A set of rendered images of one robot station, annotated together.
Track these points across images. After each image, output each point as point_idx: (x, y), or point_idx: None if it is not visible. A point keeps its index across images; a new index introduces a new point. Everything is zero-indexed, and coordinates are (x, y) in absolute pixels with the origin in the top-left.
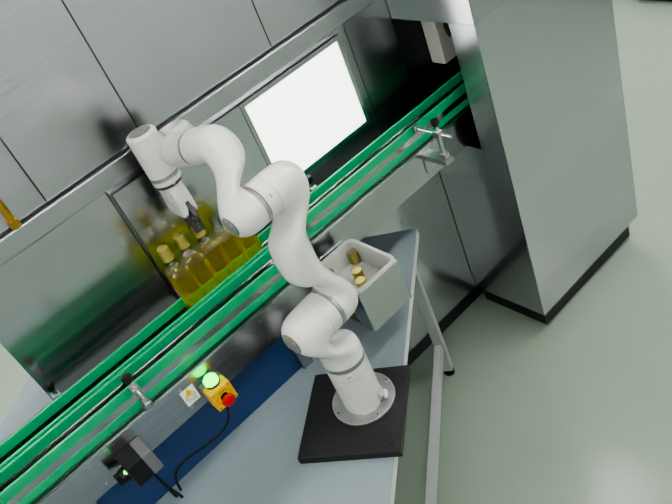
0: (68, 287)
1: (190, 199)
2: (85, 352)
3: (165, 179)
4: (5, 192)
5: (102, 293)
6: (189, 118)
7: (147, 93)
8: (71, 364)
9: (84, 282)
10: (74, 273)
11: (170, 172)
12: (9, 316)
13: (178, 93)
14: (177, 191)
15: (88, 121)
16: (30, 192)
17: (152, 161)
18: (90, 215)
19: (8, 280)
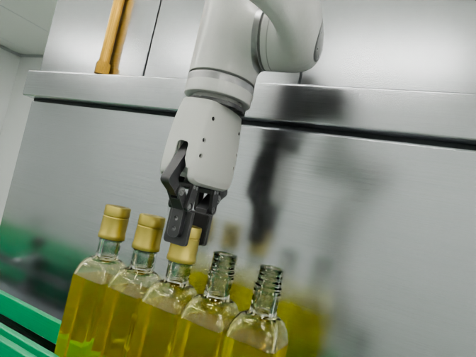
0: (81, 190)
1: (191, 144)
2: (32, 280)
3: (193, 72)
4: (126, 35)
5: (93, 237)
6: (390, 104)
7: (359, 26)
8: (17, 273)
9: (93, 202)
10: (96, 181)
11: (208, 64)
12: (33, 160)
13: (413, 59)
14: (186, 107)
15: None
16: (140, 53)
17: (202, 23)
18: (160, 132)
19: (59, 125)
